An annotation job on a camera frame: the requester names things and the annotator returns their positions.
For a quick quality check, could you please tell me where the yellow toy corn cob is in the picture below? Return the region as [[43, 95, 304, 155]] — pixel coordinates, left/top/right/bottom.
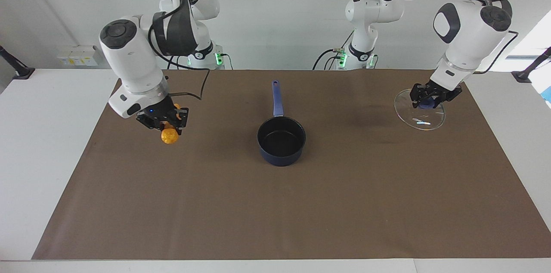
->
[[161, 104, 180, 145]]

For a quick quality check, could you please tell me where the glass lid with blue knob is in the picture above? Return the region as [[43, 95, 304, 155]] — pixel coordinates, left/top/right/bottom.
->
[[394, 89, 446, 131]]

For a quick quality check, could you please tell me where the black clamp stand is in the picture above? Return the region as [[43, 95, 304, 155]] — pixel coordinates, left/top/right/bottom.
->
[[0, 45, 36, 80], [511, 47, 551, 83]]

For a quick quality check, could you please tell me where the dark blue saucepan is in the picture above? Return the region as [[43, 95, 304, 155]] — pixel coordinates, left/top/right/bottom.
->
[[257, 80, 306, 167]]

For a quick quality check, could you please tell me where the brown table mat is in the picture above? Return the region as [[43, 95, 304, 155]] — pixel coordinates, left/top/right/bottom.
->
[[31, 69, 551, 261]]

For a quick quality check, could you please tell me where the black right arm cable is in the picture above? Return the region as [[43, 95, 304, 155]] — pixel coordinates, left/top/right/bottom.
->
[[142, 0, 211, 101]]

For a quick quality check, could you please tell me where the black base cable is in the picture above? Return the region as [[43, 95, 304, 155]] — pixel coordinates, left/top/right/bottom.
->
[[312, 30, 354, 70], [167, 47, 234, 70]]

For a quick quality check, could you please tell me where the white wall socket box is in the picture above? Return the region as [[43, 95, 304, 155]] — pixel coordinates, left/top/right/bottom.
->
[[57, 46, 99, 67]]

